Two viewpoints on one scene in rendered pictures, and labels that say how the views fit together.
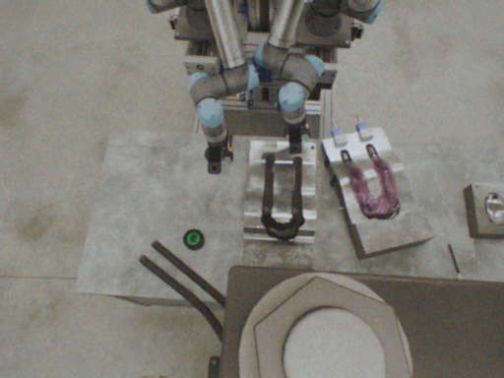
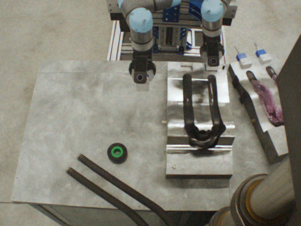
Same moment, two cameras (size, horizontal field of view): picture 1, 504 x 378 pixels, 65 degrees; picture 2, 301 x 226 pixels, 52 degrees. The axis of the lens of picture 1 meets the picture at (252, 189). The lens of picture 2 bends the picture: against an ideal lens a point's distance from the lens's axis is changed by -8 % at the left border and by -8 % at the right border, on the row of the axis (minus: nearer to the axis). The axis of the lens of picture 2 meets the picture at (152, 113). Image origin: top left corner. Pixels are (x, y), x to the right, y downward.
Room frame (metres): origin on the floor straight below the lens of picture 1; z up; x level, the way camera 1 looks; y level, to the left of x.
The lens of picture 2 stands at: (-0.10, 0.16, 2.06)
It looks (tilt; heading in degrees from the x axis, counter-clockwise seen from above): 62 degrees down; 353
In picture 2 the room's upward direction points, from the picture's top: straight up
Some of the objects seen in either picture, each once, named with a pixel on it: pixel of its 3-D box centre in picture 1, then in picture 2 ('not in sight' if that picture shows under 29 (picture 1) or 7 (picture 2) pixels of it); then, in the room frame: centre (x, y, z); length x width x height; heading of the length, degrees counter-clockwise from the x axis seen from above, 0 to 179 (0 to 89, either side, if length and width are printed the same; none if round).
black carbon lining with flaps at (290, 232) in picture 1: (283, 193); (202, 106); (0.52, -0.11, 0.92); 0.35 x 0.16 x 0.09; 171
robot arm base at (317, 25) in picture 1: (325, 13); not in sight; (1.20, -0.35, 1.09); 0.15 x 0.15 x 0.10
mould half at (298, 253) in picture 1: (280, 202); (199, 115); (0.50, -0.10, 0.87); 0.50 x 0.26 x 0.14; 171
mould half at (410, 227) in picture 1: (372, 187); (276, 101); (0.53, -0.47, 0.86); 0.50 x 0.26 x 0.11; 8
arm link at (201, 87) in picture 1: (207, 91); (135, 6); (0.77, 0.12, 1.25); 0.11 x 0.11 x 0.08; 15
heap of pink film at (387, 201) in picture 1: (373, 182); (277, 96); (0.54, -0.46, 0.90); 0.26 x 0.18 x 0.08; 8
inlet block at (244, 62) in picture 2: (337, 132); (241, 56); (0.79, -0.37, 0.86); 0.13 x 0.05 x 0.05; 8
